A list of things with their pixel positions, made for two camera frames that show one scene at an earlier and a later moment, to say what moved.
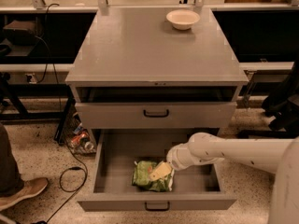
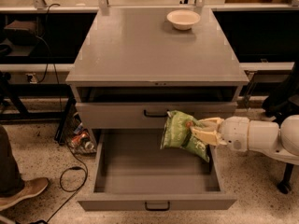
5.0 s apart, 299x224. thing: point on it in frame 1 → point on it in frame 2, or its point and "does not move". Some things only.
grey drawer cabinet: [135, 76] does not move
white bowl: [182, 19] does not move
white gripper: [175, 159] → [234, 133]
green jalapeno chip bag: [141, 177] → [177, 133]
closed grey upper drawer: [155, 115] does not move
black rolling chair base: [283, 105] does not move
